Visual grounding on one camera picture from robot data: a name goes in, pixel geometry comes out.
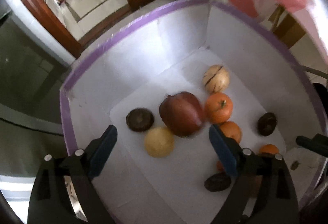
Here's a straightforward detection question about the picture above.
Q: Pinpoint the small tangerine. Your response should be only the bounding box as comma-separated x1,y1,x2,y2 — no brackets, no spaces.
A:
259,144,280,155
219,121,242,144

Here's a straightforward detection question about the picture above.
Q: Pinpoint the white box purple rim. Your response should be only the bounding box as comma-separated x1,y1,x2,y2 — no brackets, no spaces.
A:
59,0,328,224

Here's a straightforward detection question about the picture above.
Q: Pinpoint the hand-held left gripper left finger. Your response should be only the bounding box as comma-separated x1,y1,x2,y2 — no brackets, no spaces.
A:
27,125,118,224

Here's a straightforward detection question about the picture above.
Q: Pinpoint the grey metal bar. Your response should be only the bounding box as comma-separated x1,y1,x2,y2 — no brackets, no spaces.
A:
292,63,328,77

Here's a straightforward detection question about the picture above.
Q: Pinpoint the wooden table frame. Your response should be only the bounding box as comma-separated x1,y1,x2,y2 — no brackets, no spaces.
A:
268,4,306,49

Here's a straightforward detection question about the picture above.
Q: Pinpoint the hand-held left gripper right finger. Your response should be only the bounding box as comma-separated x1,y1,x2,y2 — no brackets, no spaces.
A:
208,124,300,224

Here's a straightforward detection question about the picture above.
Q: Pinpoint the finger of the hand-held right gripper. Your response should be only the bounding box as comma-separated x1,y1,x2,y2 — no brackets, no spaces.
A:
295,134,328,157

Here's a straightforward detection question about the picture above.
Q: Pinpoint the round yellow fruit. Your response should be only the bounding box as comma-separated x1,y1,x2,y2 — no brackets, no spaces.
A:
144,127,175,158

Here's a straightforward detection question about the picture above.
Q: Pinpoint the dark red pomegranate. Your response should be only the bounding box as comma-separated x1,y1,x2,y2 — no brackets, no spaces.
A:
159,91,207,137

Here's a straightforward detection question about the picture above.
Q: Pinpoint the wooden door frame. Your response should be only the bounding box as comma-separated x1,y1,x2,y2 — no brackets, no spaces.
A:
10,0,84,59

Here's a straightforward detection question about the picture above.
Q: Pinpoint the large orange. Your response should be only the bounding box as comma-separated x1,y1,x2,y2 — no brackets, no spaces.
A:
204,93,233,124

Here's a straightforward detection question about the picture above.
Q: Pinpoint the striped pepino melon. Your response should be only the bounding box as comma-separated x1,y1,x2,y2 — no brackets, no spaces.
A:
202,65,230,93

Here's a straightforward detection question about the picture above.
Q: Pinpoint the dark brown wrinkled fruit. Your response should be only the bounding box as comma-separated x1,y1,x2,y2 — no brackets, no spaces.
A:
257,112,277,137
204,173,232,192
126,108,155,133

